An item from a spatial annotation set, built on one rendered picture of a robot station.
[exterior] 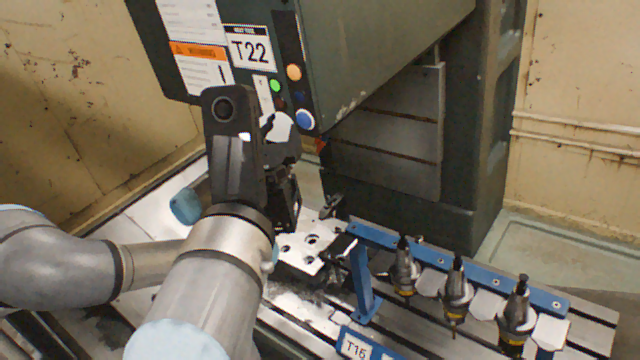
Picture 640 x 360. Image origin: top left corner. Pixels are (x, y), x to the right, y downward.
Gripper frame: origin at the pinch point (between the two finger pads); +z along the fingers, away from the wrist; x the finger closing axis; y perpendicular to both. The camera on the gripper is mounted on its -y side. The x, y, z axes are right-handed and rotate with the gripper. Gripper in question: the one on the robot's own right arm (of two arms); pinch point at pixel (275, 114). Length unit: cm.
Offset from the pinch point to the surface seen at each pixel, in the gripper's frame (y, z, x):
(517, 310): 41, 2, 33
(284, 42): -4.5, 13.2, -0.5
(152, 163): 71, 102, -99
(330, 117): 8.3, 13.6, 4.2
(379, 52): 3.7, 27.5, 12.2
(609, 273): 109, 66, 87
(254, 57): -1.6, 16.9, -6.8
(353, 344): 73, 14, 1
